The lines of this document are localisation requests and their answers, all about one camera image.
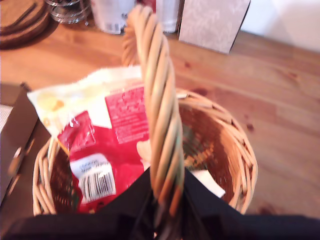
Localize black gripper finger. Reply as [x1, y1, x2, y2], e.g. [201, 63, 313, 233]
[104, 170, 154, 240]
[183, 172, 245, 240]

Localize red and cream egg bag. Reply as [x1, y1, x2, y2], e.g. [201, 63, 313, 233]
[26, 66, 153, 216]

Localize woven wicker basket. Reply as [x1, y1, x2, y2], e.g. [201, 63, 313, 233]
[32, 4, 258, 240]

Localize brown cardboard box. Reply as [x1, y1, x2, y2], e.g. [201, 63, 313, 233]
[0, 82, 38, 206]

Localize grey patterned carton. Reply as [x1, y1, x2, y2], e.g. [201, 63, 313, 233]
[178, 0, 251, 55]

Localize white tin can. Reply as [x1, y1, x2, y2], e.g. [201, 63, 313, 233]
[92, 0, 136, 35]

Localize chrome wire utensil holder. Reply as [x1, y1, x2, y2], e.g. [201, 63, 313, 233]
[44, 0, 92, 26]

